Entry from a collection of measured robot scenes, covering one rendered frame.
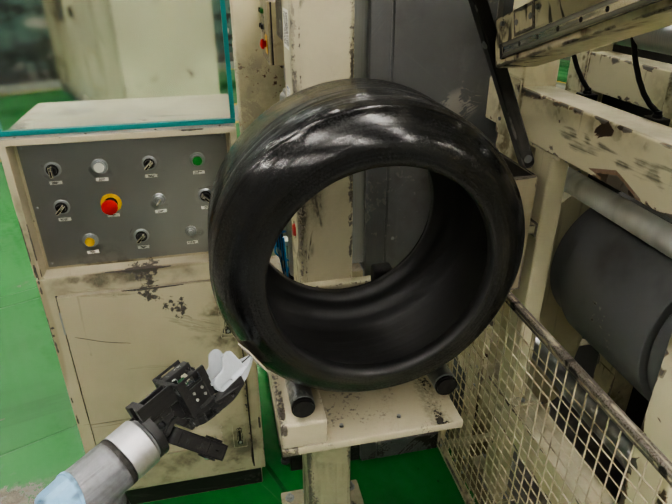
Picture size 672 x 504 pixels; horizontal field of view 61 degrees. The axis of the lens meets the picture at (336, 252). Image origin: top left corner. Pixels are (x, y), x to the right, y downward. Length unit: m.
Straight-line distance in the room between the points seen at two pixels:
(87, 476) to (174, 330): 0.91
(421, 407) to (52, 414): 1.77
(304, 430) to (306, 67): 0.71
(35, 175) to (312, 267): 0.73
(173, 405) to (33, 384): 1.98
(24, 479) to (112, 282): 1.01
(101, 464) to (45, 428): 1.75
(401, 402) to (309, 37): 0.76
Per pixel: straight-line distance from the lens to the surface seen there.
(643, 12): 0.90
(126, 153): 1.54
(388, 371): 1.05
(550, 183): 1.41
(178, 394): 0.89
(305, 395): 1.08
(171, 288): 1.63
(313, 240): 1.31
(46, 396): 2.76
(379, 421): 1.20
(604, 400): 1.04
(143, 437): 0.87
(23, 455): 2.52
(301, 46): 1.18
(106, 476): 0.85
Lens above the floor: 1.64
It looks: 27 degrees down
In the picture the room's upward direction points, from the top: straight up
